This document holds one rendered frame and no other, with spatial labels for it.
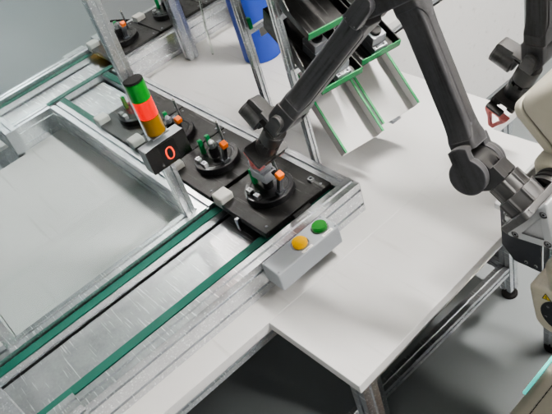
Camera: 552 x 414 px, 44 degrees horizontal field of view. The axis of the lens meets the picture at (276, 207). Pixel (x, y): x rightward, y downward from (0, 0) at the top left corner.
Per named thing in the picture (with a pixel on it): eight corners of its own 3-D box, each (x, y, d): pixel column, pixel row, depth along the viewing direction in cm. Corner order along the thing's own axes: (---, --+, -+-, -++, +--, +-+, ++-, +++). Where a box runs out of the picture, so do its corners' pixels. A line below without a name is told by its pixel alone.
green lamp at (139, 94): (154, 95, 164) (147, 79, 161) (137, 107, 162) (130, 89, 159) (144, 90, 167) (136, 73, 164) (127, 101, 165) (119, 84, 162)
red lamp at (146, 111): (162, 112, 167) (154, 96, 164) (145, 123, 165) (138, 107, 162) (151, 107, 170) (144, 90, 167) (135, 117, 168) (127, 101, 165)
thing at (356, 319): (577, 163, 186) (577, 155, 184) (361, 393, 150) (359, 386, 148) (381, 99, 232) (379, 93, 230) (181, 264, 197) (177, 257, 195)
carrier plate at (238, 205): (332, 187, 186) (330, 181, 184) (267, 239, 177) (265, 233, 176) (277, 158, 202) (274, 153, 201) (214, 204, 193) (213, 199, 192)
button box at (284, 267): (342, 241, 177) (338, 224, 173) (284, 291, 169) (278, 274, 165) (324, 230, 181) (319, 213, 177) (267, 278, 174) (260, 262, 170)
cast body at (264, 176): (278, 176, 183) (271, 155, 179) (266, 185, 182) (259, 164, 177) (259, 165, 189) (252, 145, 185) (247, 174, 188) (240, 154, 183)
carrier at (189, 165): (273, 157, 203) (262, 123, 195) (212, 203, 194) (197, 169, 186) (227, 132, 219) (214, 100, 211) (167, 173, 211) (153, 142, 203)
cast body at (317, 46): (329, 57, 183) (331, 39, 176) (317, 65, 181) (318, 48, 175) (310, 38, 186) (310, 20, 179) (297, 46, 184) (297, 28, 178)
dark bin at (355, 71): (362, 72, 180) (365, 54, 174) (322, 95, 177) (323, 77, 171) (302, 7, 191) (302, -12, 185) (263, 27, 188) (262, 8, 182)
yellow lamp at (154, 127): (169, 129, 170) (162, 112, 167) (153, 140, 168) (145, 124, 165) (158, 123, 173) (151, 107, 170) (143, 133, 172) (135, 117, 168)
